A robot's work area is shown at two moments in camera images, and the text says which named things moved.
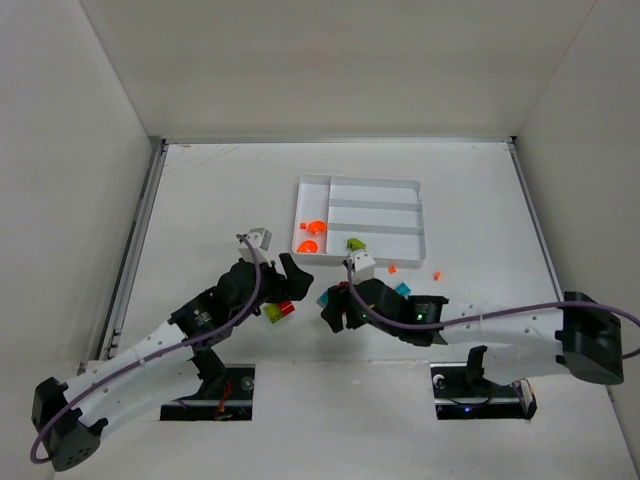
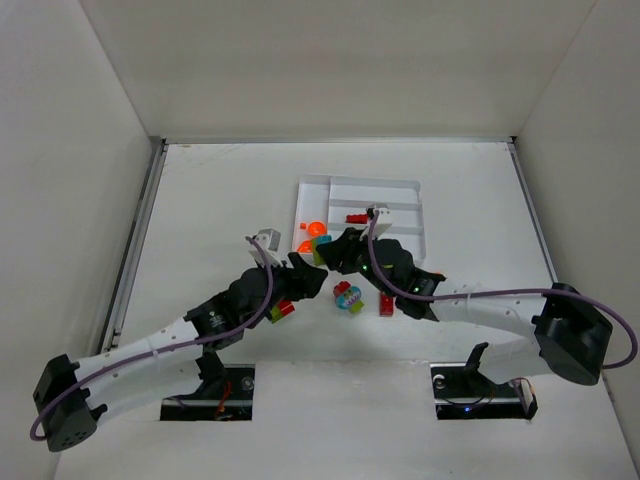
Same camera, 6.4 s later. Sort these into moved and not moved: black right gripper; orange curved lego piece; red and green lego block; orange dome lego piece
Moved: black right gripper
Not moved: orange curved lego piece; red and green lego block; orange dome lego piece
